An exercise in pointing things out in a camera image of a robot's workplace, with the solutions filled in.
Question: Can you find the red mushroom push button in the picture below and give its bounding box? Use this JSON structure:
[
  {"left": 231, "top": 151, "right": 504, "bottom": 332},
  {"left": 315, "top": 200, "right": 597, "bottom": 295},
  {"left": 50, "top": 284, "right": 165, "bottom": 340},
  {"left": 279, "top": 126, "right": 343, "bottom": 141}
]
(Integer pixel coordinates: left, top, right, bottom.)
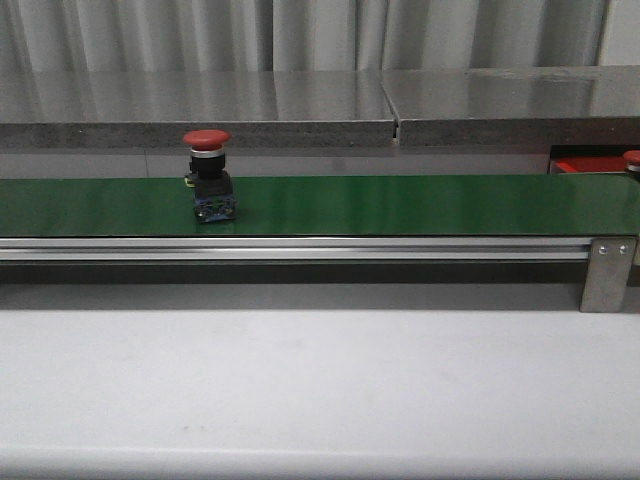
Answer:
[
  {"left": 183, "top": 129, "right": 236, "bottom": 223},
  {"left": 623, "top": 150, "right": 640, "bottom": 176}
]

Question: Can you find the grey stone countertop shelf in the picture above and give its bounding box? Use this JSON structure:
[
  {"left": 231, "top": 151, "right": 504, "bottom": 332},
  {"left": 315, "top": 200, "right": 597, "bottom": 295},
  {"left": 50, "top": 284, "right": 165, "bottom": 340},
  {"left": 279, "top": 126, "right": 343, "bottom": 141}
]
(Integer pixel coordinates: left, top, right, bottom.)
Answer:
[{"left": 1, "top": 66, "right": 639, "bottom": 149}]

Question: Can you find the grey pleated curtain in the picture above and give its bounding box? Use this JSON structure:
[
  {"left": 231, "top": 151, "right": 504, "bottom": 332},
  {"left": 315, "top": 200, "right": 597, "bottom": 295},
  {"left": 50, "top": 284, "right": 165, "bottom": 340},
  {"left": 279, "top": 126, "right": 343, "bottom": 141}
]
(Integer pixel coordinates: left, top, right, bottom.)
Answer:
[{"left": 1, "top": 1, "right": 609, "bottom": 73}]

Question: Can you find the steel conveyor support bracket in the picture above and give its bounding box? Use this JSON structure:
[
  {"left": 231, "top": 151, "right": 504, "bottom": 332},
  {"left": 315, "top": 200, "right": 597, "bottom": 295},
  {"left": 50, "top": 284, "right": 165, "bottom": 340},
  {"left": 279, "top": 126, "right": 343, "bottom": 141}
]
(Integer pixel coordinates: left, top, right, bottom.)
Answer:
[{"left": 580, "top": 237, "right": 637, "bottom": 313}]

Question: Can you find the red plastic tray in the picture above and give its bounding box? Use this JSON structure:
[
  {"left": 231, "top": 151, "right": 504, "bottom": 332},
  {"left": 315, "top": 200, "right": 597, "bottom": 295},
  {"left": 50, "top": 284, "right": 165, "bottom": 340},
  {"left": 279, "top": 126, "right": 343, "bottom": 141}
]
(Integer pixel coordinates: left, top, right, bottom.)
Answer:
[{"left": 549, "top": 156, "right": 627, "bottom": 174}]

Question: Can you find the green conveyor belt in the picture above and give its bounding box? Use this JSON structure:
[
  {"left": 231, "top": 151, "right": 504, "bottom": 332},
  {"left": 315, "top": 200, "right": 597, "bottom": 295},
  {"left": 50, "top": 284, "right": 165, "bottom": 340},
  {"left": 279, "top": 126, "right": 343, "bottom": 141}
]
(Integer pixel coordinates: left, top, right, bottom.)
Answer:
[{"left": 1, "top": 174, "right": 639, "bottom": 237}]

